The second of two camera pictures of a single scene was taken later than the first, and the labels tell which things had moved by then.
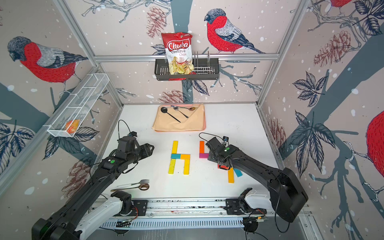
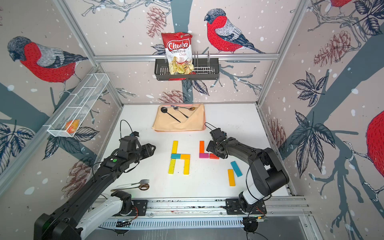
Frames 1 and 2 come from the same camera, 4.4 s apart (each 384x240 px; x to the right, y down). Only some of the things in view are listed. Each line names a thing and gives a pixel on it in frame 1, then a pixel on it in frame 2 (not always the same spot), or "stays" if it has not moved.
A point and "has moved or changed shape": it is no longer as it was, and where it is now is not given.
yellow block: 172,166 stays
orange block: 202,147 stays
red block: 222,166 has moved or changed shape
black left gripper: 146,150 stays
